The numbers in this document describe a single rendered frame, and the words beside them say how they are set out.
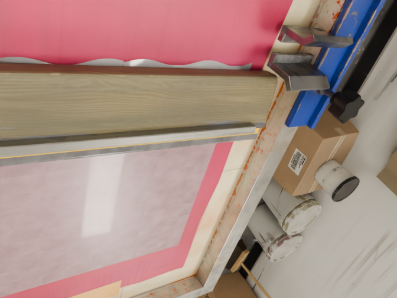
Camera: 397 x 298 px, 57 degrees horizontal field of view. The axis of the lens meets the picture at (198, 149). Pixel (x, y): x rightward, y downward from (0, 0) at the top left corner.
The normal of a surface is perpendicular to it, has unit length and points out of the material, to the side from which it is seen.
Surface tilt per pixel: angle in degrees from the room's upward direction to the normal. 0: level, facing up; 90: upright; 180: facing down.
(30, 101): 11
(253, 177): 90
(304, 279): 90
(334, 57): 0
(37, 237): 0
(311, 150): 88
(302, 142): 90
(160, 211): 0
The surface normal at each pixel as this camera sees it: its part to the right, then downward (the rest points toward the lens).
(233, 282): 0.29, -0.78
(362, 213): -0.84, 0.11
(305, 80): 0.52, -0.10
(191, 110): 0.52, 0.47
